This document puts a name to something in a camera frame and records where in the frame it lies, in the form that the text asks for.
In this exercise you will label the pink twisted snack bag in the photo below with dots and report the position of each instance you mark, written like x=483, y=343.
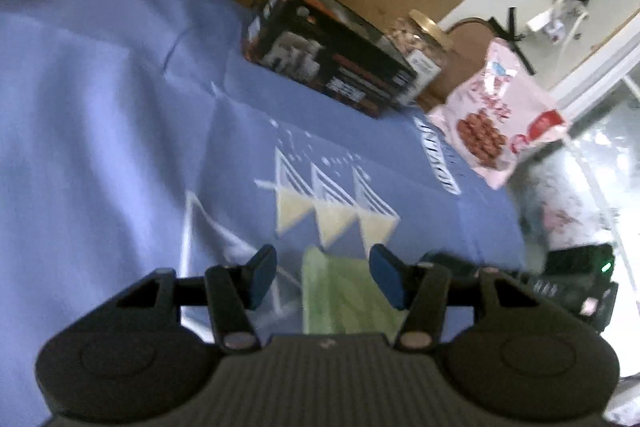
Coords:
x=492, y=118

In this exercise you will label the white power strip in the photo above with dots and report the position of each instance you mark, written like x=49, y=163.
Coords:
x=556, y=22

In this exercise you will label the green snack packet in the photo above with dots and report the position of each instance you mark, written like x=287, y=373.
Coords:
x=340, y=297

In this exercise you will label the nut jar gold lid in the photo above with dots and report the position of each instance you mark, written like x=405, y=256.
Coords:
x=424, y=46

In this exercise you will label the black sheep print box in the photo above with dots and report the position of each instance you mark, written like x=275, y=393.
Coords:
x=330, y=49

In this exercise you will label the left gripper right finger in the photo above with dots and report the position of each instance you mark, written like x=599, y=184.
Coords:
x=424, y=291

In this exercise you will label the blue printed bedsheet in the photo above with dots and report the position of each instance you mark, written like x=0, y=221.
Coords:
x=135, y=136

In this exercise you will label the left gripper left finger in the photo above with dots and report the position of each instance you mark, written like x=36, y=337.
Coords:
x=227, y=293

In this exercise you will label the brown chair back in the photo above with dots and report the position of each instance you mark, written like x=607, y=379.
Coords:
x=471, y=38

